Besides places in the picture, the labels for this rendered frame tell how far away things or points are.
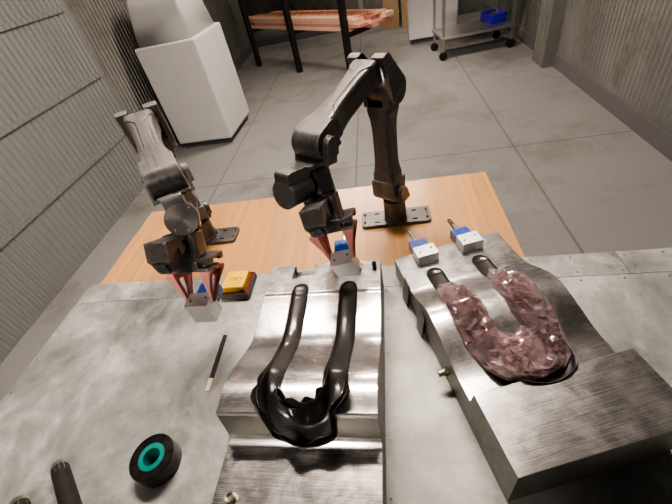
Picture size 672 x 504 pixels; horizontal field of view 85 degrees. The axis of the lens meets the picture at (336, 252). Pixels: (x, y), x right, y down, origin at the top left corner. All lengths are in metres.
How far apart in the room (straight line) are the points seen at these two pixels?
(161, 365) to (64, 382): 0.24
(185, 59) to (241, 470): 3.57
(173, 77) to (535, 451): 3.86
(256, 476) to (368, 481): 0.18
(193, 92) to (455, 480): 3.74
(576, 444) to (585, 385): 0.09
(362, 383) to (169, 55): 3.63
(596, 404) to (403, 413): 0.30
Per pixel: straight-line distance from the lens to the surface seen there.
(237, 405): 0.66
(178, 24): 3.90
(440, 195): 1.19
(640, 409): 0.69
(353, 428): 0.63
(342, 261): 0.78
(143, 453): 0.83
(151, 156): 0.80
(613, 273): 1.01
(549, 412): 0.64
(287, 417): 0.68
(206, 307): 0.78
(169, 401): 0.90
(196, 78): 3.92
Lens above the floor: 1.47
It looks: 41 degrees down
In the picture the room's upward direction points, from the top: 14 degrees counter-clockwise
